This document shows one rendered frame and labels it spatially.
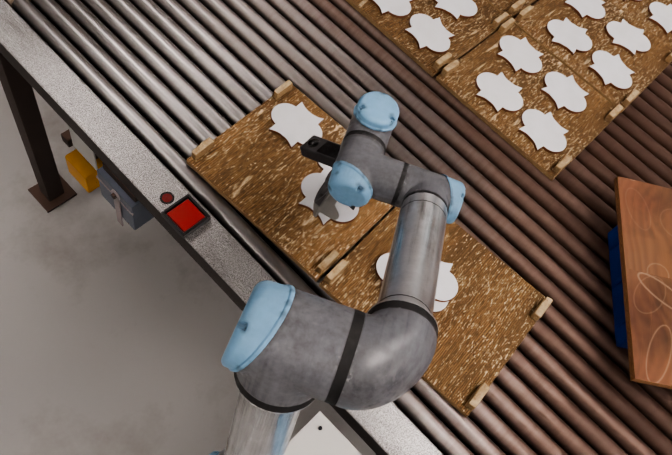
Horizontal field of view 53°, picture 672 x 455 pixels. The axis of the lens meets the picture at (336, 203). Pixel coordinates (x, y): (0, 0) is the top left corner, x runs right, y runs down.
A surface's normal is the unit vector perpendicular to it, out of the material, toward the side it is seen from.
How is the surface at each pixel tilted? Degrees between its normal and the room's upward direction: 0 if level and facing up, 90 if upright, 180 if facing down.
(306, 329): 4
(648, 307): 0
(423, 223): 23
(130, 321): 0
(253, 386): 74
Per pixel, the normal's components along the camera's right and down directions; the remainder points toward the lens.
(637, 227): 0.19, -0.48
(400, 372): 0.60, 0.06
